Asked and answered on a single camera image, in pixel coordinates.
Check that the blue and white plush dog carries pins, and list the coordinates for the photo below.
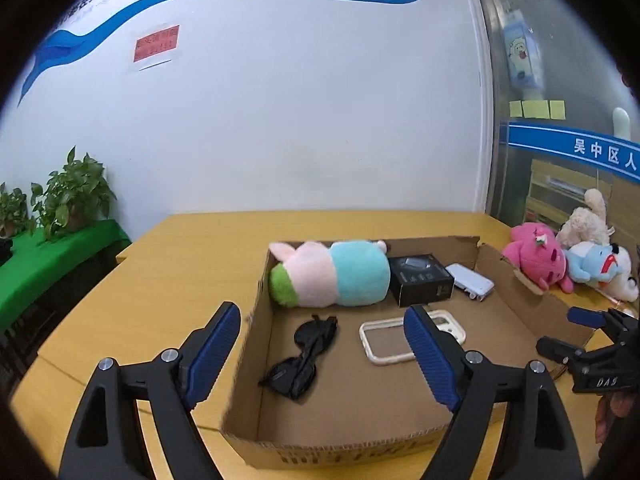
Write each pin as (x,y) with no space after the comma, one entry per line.
(600,265)

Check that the yellow wooden desktop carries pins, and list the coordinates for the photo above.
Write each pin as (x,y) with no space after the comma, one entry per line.
(165,270)

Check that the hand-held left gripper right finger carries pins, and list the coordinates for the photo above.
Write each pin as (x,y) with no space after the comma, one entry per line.
(430,355)

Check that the cream plush toy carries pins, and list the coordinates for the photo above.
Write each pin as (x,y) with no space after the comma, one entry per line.
(587,220)

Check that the white door frame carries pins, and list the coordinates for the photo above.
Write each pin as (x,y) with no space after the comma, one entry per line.
(487,110)

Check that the black cardboard product box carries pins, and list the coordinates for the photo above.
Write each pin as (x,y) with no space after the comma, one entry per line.
(420,280)

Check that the large potted green plant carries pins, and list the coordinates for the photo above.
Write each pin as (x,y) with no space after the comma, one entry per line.
(75,190)

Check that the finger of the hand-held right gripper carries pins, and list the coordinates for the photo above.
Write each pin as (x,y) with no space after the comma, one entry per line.
(587,316)
(557,348)

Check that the green table cloth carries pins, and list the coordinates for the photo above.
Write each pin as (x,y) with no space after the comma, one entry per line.
(45,265)

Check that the black sunglasses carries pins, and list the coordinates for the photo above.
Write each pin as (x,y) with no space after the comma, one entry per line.
(305,355)

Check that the cartoon sheep poster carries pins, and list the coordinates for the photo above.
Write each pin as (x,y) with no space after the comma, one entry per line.
(522,55)

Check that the red wall notice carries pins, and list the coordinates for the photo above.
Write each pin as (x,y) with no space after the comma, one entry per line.
(156,43)

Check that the white phone case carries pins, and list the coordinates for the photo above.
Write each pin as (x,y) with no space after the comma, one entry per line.
(367,342)

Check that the small potted green plant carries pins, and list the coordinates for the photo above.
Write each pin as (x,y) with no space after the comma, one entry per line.
(12,210)

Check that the blue band on glass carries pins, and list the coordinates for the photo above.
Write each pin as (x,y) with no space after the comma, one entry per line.
(550,140)

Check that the blue wave wall decal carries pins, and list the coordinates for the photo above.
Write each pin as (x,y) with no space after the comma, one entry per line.
(150,2)

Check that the person's right hand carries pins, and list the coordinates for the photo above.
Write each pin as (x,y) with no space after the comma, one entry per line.
(612,415)

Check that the yellow sticky note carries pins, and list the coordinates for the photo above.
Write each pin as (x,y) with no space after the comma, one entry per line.
(557,110)
(535,108)
(516,109)

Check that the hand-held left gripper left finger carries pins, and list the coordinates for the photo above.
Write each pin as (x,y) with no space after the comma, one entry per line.
(215,355)

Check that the wooden cabinet behind glass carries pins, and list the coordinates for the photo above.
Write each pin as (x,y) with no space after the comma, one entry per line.
(560,190)

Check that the pink and teal plush pig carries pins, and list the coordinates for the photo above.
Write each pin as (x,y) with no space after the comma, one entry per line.
(340,272)

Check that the white power bank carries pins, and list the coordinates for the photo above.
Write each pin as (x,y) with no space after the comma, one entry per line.
(470,282)

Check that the pink plush toy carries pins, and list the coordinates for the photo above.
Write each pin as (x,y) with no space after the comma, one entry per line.
(537,257)

